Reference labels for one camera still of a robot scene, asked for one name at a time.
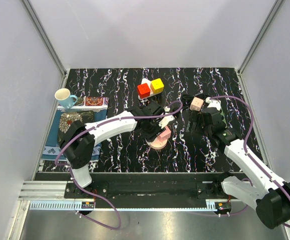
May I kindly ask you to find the round pink power strip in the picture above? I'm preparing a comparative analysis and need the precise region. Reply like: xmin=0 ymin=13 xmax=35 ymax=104
xmin=147 ymin=140 xmax=168 ymax=150

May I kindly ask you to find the pink cube socket front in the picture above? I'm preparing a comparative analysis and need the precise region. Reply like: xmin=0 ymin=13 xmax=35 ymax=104
xmin=157 ymin=126 xmax=171 ymax=142

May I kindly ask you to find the pink cube socket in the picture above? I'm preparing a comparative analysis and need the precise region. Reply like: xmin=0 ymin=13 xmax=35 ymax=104
xmin=157 ymin=126 xmax=171 ymax=142
xmin=189 ymin=97 xmax=204 ymax=112

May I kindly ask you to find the red cube socket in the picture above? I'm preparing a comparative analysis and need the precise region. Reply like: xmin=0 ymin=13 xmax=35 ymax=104
xmin=137 ymin=83 xmax=151 ymax=99

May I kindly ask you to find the white triangular power strip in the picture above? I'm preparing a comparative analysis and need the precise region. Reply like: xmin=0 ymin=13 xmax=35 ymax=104
xmin=137 ymin=78 xmax=158 ymax=100

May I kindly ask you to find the yellow cube socket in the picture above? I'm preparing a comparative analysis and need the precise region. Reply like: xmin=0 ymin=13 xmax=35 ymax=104
xmin=150 ymin=78 xmax=164 ymax=94

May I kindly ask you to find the green power strip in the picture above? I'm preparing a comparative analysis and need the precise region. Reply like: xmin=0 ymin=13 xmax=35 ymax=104
xmin=220 ymin=111 xmax=227 ymax=124

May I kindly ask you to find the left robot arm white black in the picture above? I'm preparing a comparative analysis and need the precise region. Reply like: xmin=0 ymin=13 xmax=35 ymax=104
xmin=59 ymin=102 xmax=166 ymax=198

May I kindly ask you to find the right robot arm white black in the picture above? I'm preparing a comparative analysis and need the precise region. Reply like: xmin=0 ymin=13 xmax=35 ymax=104
xmin=189 ymin=107 xmax=290 ymax=229

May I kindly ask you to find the pink cube socket rear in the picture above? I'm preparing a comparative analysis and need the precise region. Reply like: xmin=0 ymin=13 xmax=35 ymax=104
xmin=189 ymin=97 xmax=204 ymax=112

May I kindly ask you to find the patterned blue cloth mat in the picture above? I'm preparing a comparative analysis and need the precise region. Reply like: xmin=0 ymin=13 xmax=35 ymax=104
xmin=42 ymin=96 xmax=109 ymax=161

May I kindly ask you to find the black floral square plate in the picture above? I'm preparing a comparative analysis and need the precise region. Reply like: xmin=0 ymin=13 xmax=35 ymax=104
xmin=57 ymin=110 xmax=95 ymax=146

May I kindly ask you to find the blue ceramic mug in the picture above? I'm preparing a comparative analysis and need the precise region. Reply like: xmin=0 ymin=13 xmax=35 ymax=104
xmin=54 ymin=88 xmax=78 ymax=109

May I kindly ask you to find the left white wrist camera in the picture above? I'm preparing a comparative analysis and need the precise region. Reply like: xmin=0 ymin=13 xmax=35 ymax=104
xmin=158 ymin=106 xmax=175 ymax=129

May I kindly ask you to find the black coiled cable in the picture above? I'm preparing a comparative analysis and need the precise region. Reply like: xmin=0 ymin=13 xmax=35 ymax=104
xmin=179 ymin=93 xmax=212 ymax=107

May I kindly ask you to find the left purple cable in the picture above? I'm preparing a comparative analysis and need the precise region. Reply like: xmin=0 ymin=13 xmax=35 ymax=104
xmin=54 ymin=100 xmax=184 ymax=230

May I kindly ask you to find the purple cable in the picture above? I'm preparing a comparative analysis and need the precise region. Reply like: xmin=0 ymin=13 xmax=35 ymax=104
xmin=54 ymin=100 xmax=184 ymax=230
xmin=208 ymin=95 xmax=290 ymax=229

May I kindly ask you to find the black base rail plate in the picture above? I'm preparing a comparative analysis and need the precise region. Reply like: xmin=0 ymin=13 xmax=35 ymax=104
xmin=64 ymin=171 xmax=243 ymax=209

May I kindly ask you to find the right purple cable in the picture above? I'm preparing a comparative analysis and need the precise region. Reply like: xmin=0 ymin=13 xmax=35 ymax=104
xmin=208 ymin=95 xmax=290 ymax=229

